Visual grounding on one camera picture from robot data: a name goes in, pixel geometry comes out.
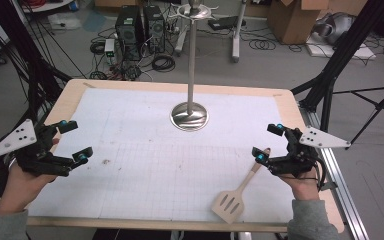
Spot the black tripod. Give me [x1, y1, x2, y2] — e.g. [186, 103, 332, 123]
[332, 79, 384, 151]

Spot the black flat device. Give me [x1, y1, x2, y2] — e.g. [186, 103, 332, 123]
[207, 15, 247, 32]

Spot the black coiled cable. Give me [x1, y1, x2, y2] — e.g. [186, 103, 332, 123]
[151, 54, 177, 73]
[248, 38, 277, 52]

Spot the silver rounded device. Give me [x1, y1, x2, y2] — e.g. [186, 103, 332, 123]
[311, 12, 356, 45]

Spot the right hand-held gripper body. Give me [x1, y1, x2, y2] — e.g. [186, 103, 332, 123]
[267, 125, 352, 178]

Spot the white power box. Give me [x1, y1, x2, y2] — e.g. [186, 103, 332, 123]
[104, 38, 117, 58]

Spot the beige slotted spatula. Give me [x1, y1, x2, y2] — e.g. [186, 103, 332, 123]
[211, 147, 272, 225]

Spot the person's left hand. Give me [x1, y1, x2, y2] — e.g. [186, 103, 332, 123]
[0, 137, 61, 216]

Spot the white foam board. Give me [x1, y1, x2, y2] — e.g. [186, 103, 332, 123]
[305, 33, 378, 61]

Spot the cardboard box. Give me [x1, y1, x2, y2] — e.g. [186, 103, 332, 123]
[268, 0, 331, 46]

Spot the person's right hand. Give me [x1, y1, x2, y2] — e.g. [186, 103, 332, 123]
[278, 166, 321, 202]

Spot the metal utensil stand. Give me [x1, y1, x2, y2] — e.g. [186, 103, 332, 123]
[167, 0, 220, 132]

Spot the black frame post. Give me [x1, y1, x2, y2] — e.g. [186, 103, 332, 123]
[0, 0, 74, 189]
[290, 0, 384, 143]

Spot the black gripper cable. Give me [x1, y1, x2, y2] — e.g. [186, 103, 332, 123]
[313, 155, 328, 193]

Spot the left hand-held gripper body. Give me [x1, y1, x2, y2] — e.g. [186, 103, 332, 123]
[0, 119, 74, 178]

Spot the white grid mat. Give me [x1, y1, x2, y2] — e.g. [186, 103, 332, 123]
[28, 87, 296, 224]

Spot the white stand leg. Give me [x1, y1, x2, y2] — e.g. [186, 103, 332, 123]
[231, 0, 248, 64]
[174, 18, 192, 57]

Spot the aluminium rail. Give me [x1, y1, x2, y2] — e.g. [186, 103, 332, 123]
[299, 105, 370, 240]

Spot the black computer tower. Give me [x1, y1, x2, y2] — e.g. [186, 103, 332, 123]
[114, 5, 144, 62]
[143, 4, 166, 54]

